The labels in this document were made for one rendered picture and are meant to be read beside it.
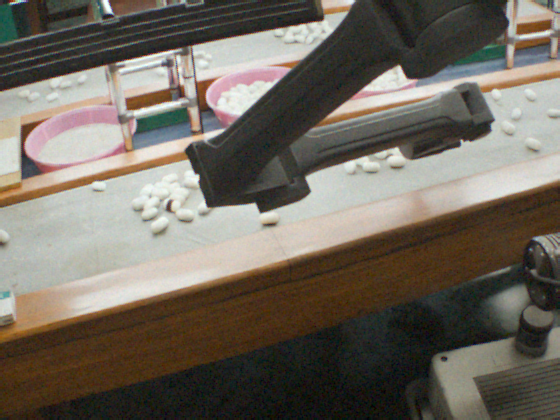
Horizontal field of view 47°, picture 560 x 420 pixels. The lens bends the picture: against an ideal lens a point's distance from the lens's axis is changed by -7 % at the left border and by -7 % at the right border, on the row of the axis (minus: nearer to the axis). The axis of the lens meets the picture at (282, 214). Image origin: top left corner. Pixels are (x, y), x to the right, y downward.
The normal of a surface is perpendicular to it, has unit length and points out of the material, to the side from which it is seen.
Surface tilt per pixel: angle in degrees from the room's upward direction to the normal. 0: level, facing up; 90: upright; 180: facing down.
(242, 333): 90
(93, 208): 0
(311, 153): 42
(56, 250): 0
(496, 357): 0
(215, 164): 75
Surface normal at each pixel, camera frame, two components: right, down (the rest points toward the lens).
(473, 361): -0.07, -0.80
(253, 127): -0.74, 0.21
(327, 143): 0.37, -0.31
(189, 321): 0.33, 0.54
